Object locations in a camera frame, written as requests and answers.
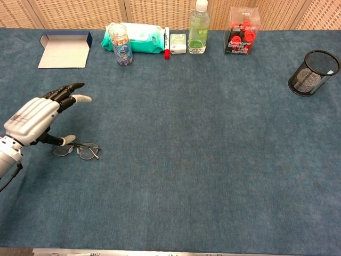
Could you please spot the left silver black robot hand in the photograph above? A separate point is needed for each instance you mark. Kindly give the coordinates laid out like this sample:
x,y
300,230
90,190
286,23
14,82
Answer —
x,y
32,117

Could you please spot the wire-frame eyeglasses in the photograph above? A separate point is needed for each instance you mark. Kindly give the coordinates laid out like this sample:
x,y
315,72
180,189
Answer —
x,y
86,152

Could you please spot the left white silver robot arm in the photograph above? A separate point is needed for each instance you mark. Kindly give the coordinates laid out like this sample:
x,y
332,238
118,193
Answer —
x,y
9,157

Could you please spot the open blue cardboard box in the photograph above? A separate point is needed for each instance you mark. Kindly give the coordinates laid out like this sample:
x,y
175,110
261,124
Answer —
x,y
65,53

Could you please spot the clear cylindrical candy jar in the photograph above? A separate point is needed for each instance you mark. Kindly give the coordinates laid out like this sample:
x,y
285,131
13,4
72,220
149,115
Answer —
x,y
122,48

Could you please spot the woven wicker folding screen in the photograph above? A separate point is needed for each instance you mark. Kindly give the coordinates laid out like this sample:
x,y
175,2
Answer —
x,y
80,13

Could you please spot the teal wet wipes pack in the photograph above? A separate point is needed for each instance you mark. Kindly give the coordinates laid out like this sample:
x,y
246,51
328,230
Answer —
x,y
146,42

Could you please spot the red capped white marker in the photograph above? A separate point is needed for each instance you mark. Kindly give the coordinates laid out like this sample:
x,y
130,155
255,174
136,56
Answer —
x,y
167,54

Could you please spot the blue felt table cloth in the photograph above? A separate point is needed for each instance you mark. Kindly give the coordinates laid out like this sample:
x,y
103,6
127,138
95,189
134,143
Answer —
x,y
186,133

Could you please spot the small white green box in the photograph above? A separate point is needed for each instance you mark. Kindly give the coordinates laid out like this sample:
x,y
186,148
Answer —
x,y
178,44

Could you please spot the clear bottle green label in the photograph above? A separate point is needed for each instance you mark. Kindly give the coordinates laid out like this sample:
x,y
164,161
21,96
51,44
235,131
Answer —
x,y
198,32

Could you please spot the clear coffee capsule box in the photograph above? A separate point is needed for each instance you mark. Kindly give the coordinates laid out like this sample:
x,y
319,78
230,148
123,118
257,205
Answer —
x,y
239,45

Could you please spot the black mesh pen holder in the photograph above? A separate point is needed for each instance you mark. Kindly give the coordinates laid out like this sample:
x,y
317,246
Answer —
x,y
298,85

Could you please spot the aluminium table edge rail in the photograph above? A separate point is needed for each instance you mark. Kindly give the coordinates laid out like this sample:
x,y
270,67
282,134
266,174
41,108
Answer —
x,y
160,253

